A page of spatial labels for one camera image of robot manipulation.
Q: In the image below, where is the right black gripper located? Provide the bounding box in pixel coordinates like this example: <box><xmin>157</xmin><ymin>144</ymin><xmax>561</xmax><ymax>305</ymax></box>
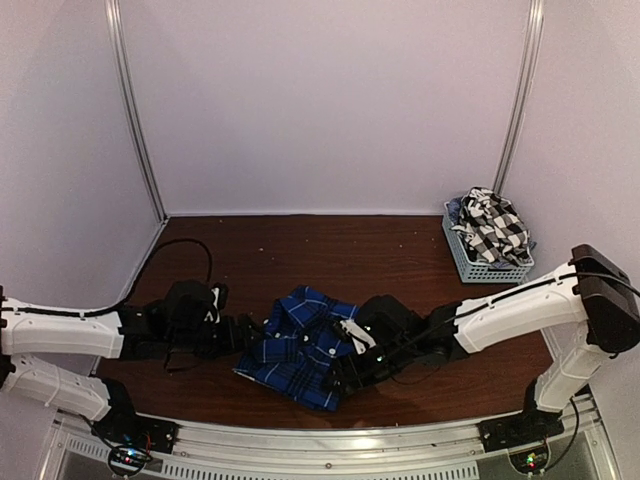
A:
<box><xmin>321</xmin><ymin>337</ymin><xmax>416</xmax><ymax>395</ymax></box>

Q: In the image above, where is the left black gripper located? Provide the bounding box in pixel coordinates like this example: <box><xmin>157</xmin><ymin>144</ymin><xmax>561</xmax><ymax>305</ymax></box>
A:
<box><xmin>167</xmin><ymin>312</ymin><xmax>265</xmax><ymax>360</ymax></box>

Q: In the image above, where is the blue plaid long sleeve shirt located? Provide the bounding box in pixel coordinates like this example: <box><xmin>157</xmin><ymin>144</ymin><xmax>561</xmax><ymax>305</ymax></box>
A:
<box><xmin>233</xmin><ymin>285</ymin><xmax>359</xmax><ymax>412</ymax></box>

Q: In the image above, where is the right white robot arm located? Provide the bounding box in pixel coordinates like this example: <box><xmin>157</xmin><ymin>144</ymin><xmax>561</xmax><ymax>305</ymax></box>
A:
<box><xmin>322</xmin><ymin>244</ymin><xmax>639</xmax><ymax>442</ymax></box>

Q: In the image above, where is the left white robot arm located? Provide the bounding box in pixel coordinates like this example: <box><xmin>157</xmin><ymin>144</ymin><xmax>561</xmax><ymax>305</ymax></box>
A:
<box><xmin>1</xmin><ymin>280</ymin><xmax>261</xmax><ymax>444</ymax></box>

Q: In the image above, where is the light blue perforated basket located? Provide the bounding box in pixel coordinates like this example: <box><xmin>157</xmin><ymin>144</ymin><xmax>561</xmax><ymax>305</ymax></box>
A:
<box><xmin>442</xmin><ymin>202</ymin><xmax>535</xmax><ymax>284</ymax></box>

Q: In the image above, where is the left circuit board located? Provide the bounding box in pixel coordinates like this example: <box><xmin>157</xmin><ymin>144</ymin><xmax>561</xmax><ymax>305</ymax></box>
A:
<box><xmin>107</xmin><ymin>445</ymin><xmax>152</xmax><ymax>476</ymax></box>

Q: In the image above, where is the circuit board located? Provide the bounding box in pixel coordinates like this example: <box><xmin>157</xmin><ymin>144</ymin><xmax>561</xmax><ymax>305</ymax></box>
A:
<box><xmin>107</xmin><ymin>445</ymin><xmax>152</xmax><ymax>476</ymax></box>
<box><xmin>509</xmin><ymin>447</ymin><xmax>550</xmax><ymax>475</ymax></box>

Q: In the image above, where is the light blue checked shirt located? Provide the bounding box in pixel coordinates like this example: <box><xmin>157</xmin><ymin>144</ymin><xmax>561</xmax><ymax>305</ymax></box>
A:
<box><xmin>446</xmin><ymin>197</ymin><xmax>468</xmax><ymax>226</ymax></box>

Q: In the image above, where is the right circuit board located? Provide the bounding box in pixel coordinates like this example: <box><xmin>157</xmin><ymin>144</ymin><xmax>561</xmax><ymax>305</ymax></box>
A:
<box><xmin>509</xmin><ymin>447</ymin><xmax>550</xmax><ymax>475</ymax></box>

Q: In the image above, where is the black white checked shirt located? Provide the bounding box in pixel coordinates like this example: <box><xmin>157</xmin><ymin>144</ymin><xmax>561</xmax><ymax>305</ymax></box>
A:
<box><xmin>453</xmin><ymin>187</ymin><xmax>531</xmax><ymax>265</ymax></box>

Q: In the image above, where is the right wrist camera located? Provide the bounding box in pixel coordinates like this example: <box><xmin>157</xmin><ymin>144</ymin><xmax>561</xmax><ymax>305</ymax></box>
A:
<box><xmin>337</xmin><ymin>319</ymin><xmax>377</xmax><ymax>355</ymax></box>

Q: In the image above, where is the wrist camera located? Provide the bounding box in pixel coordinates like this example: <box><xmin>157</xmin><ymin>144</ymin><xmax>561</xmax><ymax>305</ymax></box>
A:
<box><xmin>337</xmin><ymin>319</ymin><xmax>377</xmax><ymax>355</ymax></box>
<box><xmin>204</xmin><ymin>283</ymin><xmax>229</xmax><ymax>324</ymax></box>

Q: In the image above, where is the right black cable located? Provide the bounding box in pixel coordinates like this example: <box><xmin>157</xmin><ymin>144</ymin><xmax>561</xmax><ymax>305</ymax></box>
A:
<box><xmin>379</xmin><ymin>272</ymin><xmax>640</xmax><ymax>386</ymax></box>

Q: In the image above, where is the black cable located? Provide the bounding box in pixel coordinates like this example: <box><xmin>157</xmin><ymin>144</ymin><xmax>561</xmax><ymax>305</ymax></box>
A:
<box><xmin>14</xmin><ymin>238</ymin><xmax>214</xmax><ymax>319</ymax></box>
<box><xmin>379</xmin><ymin>272</ymin><xmax>640</xmax><ymax>386</ymax></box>

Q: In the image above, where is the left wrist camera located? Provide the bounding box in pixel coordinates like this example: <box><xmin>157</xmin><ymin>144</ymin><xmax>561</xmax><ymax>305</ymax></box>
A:
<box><xmin>204</xmin><ymin>283</ymin><xmax>229</xmax><ymax>324</ymax></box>

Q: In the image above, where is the left black cable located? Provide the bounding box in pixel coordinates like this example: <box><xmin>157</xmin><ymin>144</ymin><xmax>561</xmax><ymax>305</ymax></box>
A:
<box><xmin>14</xmin><ymin>238</ymin><xmax>214</xmax><ymax>319</ymax></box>

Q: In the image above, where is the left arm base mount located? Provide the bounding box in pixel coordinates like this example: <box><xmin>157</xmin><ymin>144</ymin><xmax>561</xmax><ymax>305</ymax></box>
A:
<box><xmin>92</xmin><ymin>379</ymin><xmax>178</xmax><ymax>454</ymax></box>

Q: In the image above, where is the front aluminium rail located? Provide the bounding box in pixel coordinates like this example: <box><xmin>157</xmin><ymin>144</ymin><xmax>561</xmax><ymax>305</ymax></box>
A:
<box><xmin>35</xmin><ymin>394</ymin><xmax>621</xmax><ymax>479</ymax></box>

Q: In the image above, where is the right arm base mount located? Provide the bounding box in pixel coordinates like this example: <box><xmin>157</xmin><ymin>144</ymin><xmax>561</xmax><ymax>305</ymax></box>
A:
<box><xmin>477</xmin><ymin>384</ymin><xmax>564</xmax><ymax>453</ymax></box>

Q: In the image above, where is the left aluminium frame post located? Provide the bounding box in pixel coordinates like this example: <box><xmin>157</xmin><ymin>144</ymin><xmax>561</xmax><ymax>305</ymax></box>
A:
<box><xmin>104</xmin><ymin>0</ymin><xmax>168</xmax><ymax>223</ymax></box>

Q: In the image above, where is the aluminium frame post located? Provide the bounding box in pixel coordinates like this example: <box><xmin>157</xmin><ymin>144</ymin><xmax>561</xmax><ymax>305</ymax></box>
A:
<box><xmin>104</xmin><ymin>0</ymin><xmax>168</xmax><ymax>223</ymax></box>
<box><xmin>493</xmin><ymin>0</ymin><xmax>545</xmax><ymax>194</ymax></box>

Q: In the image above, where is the right aluminium frame post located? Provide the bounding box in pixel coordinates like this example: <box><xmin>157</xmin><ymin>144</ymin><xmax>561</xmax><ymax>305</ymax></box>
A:
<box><xmin>493</xmin><ymin>0</ymin><xmax>545</xmax><ymax>194</ymax></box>

